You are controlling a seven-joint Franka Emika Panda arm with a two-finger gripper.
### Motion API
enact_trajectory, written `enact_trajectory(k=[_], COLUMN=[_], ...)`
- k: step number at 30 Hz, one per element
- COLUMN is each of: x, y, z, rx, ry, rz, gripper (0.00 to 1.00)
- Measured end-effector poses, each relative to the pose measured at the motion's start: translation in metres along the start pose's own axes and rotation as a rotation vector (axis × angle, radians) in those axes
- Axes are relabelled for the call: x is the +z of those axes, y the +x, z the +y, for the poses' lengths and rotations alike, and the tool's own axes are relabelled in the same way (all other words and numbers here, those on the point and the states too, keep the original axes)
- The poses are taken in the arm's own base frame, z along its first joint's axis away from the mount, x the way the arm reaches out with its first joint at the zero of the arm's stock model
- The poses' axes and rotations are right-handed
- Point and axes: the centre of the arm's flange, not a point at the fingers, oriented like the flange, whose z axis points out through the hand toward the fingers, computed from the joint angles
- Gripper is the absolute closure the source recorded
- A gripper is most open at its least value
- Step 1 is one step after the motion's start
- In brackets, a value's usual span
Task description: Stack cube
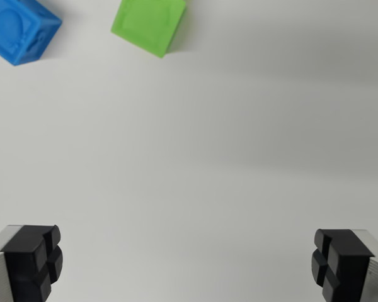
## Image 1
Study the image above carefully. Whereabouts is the green embossed cube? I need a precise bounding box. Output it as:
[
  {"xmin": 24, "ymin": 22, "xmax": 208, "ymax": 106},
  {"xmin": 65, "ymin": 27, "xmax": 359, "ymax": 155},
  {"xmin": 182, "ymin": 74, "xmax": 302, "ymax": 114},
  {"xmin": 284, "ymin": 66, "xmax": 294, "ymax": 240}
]
[{"xmin": 110, "ymin": 0, "xmax": 187, "ymax": 59}]

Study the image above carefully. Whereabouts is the blue embossed cube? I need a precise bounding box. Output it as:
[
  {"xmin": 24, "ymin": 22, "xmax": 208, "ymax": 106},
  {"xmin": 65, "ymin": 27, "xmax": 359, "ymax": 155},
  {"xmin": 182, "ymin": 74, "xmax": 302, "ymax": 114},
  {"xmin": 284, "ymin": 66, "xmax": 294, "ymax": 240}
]
[{"xmin": 0, "ymin": 0, "xmax": 63, "ymax": 67}]

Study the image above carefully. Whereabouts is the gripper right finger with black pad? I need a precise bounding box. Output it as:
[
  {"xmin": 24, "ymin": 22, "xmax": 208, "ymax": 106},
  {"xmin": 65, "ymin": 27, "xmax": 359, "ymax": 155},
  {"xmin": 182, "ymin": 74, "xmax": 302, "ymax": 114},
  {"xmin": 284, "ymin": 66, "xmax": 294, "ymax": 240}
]
[{"xmin": 311, "ymin": 228, "xmax": 378, "ymax": 302}]

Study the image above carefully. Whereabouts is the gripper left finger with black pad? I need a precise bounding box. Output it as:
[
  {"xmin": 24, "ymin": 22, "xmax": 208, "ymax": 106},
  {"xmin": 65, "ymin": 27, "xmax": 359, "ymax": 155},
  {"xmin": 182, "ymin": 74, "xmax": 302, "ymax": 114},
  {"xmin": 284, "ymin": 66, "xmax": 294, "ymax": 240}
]
[{"xmin": 0, "ymin": 224, "xmax": 64, "ymax": 302}]

